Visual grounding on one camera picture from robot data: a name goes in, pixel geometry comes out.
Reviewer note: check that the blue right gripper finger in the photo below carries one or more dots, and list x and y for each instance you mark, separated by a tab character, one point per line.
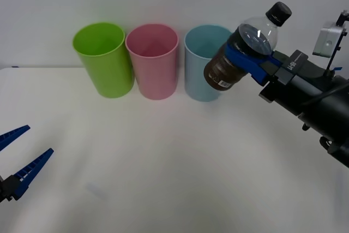
276	55
251	65

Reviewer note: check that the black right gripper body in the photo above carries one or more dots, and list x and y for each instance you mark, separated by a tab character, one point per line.
308	94

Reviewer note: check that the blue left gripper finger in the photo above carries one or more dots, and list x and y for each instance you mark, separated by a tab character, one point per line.
12	136
32	168

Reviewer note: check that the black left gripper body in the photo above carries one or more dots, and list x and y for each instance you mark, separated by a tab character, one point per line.
3	190

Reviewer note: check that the brown drink bottle black cap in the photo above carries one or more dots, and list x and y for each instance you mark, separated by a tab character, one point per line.
225	72

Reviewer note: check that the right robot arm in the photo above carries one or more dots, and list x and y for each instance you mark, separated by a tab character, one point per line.
342	152

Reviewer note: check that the pale blue plastic waste bin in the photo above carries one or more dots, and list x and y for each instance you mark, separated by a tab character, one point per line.
196	74

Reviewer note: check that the pink plastic waste bin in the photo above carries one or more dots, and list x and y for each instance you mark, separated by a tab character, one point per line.
155	77

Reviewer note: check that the green plastic waste bin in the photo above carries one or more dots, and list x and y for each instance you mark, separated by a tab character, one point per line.
109	72

